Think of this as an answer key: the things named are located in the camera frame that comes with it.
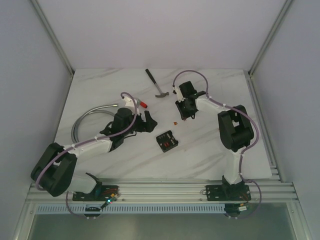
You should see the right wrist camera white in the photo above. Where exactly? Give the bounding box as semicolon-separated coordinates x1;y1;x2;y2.
172;86;185;102

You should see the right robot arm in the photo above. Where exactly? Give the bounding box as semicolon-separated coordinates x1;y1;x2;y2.
173;81;254;200

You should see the left aluminium frame post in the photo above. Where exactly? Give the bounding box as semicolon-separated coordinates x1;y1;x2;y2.
29;0;75;77

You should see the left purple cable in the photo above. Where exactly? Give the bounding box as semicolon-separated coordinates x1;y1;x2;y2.
34;91;140;221

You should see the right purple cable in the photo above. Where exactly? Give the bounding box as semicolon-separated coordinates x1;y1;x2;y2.
172;70;262;221

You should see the black fuse box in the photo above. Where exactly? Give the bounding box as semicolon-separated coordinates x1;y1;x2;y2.
155;130;179;153

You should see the right aluminium frame post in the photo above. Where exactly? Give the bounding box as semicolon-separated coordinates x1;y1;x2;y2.
248;0;295;77

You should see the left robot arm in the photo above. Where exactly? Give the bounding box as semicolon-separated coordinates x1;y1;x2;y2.
30;107;158;201

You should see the red handled screwdriver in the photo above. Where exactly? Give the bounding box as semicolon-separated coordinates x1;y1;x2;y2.
137;99;148;109

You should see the flexible metal hose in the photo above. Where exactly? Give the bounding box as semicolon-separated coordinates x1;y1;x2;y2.
71;104;119;143

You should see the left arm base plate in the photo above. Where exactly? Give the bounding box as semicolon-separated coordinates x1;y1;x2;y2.
72;185;119;202

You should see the aluminium frame post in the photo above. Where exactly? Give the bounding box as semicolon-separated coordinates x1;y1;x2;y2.
248;0;295;77
29;0;75;77

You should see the purple cable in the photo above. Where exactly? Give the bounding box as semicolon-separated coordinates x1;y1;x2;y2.
172;70;262;221
34;91;140;221

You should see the aluminium front rail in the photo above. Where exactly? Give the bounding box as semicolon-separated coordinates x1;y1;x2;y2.
26;181;299;204

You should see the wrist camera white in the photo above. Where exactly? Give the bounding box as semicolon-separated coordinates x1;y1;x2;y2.
122;96;139;109
172;86;185;102

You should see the slotted cable duct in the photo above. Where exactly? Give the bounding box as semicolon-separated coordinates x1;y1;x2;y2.
35;203;226;215

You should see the claw hammer black handle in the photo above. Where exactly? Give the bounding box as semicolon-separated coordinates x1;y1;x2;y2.
145;68;171;99

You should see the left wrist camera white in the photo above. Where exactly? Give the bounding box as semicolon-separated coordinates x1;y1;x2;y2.
122;96;139;109

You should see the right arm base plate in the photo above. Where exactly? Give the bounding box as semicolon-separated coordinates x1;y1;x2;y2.
205;184;252;202

